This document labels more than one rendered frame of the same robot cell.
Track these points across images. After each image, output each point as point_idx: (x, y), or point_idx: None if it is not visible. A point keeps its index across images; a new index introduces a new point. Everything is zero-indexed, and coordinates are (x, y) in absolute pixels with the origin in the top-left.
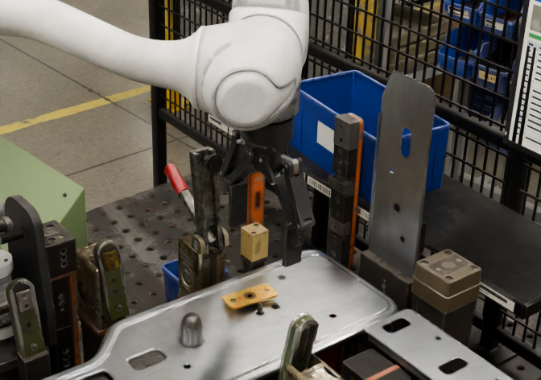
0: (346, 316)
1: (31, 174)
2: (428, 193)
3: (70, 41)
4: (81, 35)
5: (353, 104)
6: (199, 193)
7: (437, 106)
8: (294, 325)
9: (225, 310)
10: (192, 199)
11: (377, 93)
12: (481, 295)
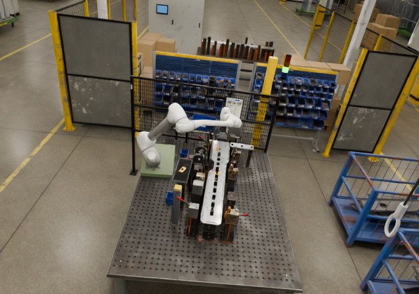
0: (227, 146)
1: (161, 146)
2: (215, 128)
3: (214, 124)
4: (216, 123)
5: (194, 118)
6: (209, 137)
7: (210, 115)
8: (235, 147)
9: (216, 151)
10: (204, 139)
11: (199, 116)
12: (212, 139)
